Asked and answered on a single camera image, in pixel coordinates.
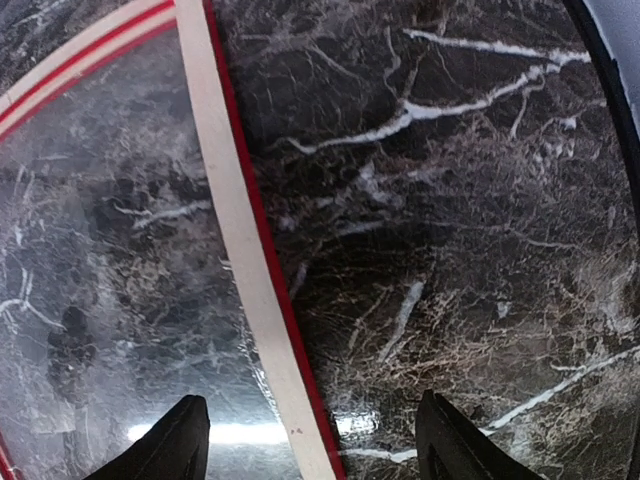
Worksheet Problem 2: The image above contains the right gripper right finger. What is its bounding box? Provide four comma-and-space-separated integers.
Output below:
415, 390, 540, 480

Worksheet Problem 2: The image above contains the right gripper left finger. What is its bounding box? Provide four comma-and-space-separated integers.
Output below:
86, 395, 210, 480

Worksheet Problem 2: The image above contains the red wooden picture frame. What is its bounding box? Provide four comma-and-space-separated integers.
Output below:
1, 1, 344, 479

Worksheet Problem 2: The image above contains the clear acrylic sheet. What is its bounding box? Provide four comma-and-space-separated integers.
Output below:
1, 30, 300, 479

